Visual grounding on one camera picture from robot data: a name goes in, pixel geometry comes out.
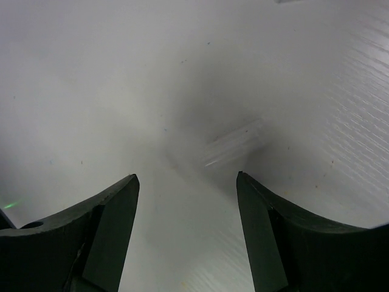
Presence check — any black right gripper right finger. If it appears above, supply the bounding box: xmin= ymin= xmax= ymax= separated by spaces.
xmin=236 ymin=172 xmax=388 ymax=291

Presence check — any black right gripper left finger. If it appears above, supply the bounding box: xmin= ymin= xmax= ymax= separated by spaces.
xmin=1 ymin=175 xmax=140 ymax=291

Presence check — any clear plastic pen cap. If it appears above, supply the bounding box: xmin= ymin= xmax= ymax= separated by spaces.
xmin=202 ymin=120 xmax=266 ymax=168

